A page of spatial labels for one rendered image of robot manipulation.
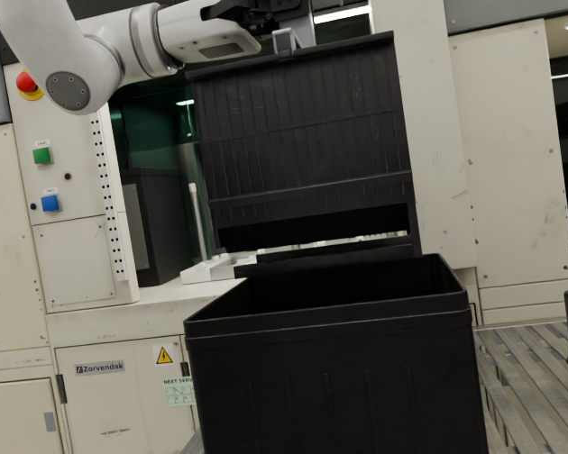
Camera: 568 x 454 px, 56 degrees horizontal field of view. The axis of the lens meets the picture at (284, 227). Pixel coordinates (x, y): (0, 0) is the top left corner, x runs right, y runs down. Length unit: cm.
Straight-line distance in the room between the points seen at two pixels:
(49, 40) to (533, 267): 84
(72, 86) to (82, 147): 56
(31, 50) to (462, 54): 72
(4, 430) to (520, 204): 116
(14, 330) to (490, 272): 98
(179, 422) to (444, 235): 65
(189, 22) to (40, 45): 16
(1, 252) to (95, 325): 26
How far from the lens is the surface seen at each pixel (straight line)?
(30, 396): 134
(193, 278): 131
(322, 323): 51
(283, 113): 54
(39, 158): 123
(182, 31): 65
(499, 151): 104
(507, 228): 105
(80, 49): 63
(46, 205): 122
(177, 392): 118
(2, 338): 134
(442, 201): 98
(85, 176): 119
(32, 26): 63
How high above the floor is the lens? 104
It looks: 3 degrees down
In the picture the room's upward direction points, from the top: 9 degrees counter-clockwise
